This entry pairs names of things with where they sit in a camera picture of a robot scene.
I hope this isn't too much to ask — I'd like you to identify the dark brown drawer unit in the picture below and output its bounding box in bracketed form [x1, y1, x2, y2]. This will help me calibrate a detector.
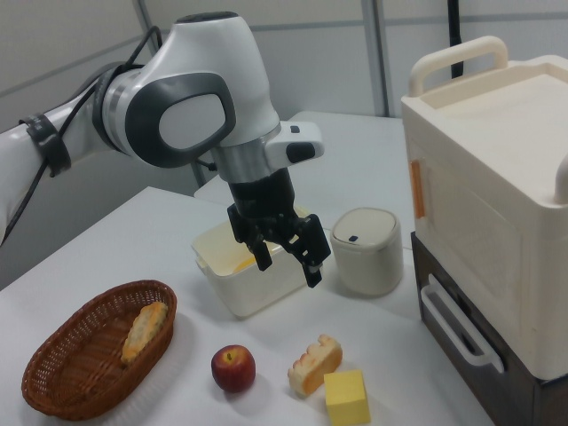
[410, 230, 568, 426]

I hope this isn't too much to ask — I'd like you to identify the black background pole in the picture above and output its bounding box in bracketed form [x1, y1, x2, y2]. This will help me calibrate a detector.
[446, 0, 465, 79]

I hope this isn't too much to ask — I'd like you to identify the yellow cube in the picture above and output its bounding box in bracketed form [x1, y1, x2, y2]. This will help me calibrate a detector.
[323, 368, 372, 425]

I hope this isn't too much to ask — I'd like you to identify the long baked bread roll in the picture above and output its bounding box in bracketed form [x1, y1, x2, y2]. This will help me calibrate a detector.
[120, 301, 170, 366]

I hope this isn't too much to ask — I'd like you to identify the small white lidded bin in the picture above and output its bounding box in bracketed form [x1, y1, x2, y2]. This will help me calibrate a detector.
[330, 207, 405, 297]

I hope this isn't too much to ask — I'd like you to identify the clear tray with sticks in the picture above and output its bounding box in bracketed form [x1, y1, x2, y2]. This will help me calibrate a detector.
[420, 286, 505, 373]

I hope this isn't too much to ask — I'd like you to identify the cream open plastic box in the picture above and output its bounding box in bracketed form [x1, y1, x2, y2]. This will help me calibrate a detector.
[191, 206, 312, 319]

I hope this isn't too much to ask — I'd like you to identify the orange striped bread piece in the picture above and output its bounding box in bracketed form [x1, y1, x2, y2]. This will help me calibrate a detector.
[287, 333, 344, 398]

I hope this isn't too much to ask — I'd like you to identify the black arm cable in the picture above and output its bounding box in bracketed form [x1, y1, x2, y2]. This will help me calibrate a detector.
[0, 25, 163, 249]

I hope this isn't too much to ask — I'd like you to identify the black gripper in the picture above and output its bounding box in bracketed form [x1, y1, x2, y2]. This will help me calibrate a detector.
[226, 170, 334, 290]

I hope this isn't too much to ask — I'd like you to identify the red toy apple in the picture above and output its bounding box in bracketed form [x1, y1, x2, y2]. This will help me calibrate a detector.
[210, 344, 257, 394]

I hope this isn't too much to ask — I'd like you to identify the cream plastic cabinet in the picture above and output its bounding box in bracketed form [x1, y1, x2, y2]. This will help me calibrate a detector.
[401, 35, 568, 381]

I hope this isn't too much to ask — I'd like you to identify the orange cabinet door handle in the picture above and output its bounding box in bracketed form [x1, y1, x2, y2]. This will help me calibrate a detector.
[410, 159, 428, 219]

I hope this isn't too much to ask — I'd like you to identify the brown wicker basket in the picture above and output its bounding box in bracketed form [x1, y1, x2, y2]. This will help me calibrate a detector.
[20, 279, 178, 422]

